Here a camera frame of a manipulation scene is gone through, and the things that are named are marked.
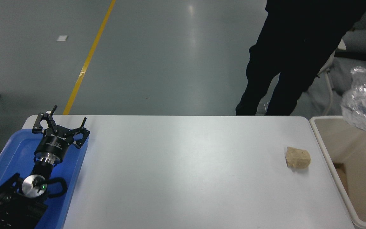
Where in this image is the blue plastic tray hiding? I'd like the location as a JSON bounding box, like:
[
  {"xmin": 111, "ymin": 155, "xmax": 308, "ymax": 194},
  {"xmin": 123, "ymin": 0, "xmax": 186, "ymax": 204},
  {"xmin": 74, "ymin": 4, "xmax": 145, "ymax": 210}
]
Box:
[{"xmin": 0, "ymin": 129, "xmax": 89, "ymax": 229}]

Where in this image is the person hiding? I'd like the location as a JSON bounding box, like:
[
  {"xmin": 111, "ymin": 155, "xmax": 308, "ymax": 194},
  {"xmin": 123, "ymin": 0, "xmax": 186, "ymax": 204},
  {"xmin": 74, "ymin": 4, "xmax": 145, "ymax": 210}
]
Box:
[{"xmin": 235, "ymin": 0, "xmax": 366, "ymax": 116}]

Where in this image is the crumpled tan paper ball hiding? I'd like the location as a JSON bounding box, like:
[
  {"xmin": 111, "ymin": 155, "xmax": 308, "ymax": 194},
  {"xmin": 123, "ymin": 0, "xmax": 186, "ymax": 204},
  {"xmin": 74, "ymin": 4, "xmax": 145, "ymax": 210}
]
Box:
[{"xmin": 285, "ymin": 146, "xmax": 311, "ymax": 169}]

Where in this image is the silver foil tray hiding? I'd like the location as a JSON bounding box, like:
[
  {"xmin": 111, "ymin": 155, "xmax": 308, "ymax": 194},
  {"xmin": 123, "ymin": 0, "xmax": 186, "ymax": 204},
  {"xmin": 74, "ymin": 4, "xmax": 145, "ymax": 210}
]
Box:
[{"xmin": 341, "ymin": 66, "xmax": 366, "ymax": 137}]

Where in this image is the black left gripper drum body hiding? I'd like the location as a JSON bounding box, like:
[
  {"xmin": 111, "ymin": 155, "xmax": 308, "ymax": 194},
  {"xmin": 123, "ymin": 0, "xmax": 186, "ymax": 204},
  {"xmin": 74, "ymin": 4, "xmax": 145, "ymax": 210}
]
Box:
[{"xmin": 34, "ymin": 126, "xmax": 76, "ymax": 159}]

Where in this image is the large pale plastic bin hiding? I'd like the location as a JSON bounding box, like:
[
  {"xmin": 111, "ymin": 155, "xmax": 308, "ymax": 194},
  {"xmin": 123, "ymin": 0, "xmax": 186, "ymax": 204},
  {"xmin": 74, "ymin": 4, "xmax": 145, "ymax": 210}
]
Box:
[{"xmin": 309, "ymin": 115, "xmax": 366, "ymax": 229}]

